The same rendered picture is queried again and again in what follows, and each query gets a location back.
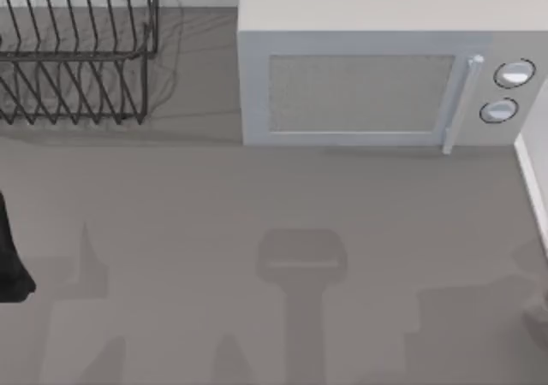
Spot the pale microwave oven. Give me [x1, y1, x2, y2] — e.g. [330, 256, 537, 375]
[236, 0, 548, 156]

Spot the small microwave knob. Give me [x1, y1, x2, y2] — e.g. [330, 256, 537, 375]
[479, 97, 520, 124]

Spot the dark wire dish rack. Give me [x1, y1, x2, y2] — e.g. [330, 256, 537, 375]
[0, 0, 163, 126]

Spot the large microwave knob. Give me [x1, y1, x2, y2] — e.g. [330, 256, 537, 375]
[493, 58, 537, 89]

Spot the microwave oven door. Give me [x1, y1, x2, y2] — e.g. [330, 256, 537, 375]
[238, 31, 491, 147]

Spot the microwave door handle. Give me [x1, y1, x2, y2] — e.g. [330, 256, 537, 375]
[441, 54, 485, 156]

